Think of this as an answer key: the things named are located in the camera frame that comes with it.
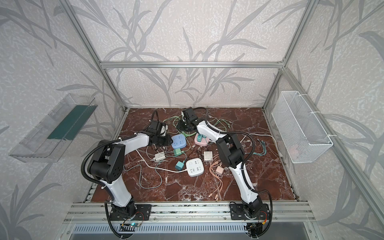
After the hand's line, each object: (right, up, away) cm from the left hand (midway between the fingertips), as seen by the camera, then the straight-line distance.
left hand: (173, 136), depth 97 cm
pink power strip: (+21, -4, +1) cm, 21 cm away
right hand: (+3, +10, +1) cm, 10 cm away
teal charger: (+18, 0, -3) cm, 18 cm away
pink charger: (+29, -18, -12) cm, 37 cm away
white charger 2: (+23, -11, -6) cm, 26 cm away
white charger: (-7, -12, -6) cm, 15 cm away
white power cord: (-16, -14, -6) cm, 22 cm away
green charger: (+3, -9, -4) cm, 10 cm away
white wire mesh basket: (+61, +5, -36) cm, 71 cm away
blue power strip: (+5, -3, -1) cm, 5 cm away
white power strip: (+15, -17, -11) cm, 25 cm away
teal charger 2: (+6, -16, -9) cm, 20 cm away
